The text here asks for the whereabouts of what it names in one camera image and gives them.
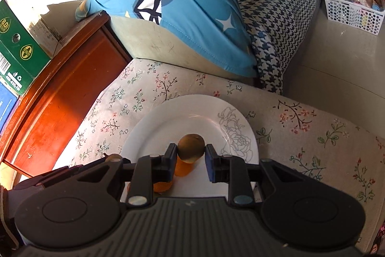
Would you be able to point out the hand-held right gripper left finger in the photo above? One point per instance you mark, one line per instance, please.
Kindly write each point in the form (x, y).
(172, 162)

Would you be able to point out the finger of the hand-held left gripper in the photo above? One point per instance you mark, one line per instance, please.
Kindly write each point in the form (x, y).
(115, 158)

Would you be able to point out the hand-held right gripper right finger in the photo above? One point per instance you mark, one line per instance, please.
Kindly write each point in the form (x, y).
(210, 163)

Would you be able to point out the orange mandarin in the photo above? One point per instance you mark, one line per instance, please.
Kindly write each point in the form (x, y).
(185, 169)
(162, 186)

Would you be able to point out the brown kiwi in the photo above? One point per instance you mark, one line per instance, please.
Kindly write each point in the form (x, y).
(191, 148)

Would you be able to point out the white plate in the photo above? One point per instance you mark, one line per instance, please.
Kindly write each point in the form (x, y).
(168, 121)

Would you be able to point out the blue box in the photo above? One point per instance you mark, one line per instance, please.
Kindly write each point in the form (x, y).
(6, 106)

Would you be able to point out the floral tablecloth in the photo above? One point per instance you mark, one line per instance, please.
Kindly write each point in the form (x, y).
(300, 139)

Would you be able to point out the pale green cushion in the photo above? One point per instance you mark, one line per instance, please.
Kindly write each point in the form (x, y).
(150, 43)

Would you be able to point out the green box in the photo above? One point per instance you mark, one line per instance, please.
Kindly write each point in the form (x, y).
(18, 43)

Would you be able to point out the beige cardboard carton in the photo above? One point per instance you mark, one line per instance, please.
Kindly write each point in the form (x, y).
(48, 28)

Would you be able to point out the blue pillow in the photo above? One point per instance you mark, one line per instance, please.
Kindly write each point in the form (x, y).
(192, 4)

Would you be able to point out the blue houndstooth bed sheet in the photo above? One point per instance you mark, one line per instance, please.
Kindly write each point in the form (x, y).
(282, 19)

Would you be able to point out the dark floral cloth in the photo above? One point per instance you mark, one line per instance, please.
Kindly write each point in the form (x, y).
(379, 233)

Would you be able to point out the white plastic basket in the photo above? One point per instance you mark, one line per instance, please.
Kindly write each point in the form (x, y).
(346, 13)

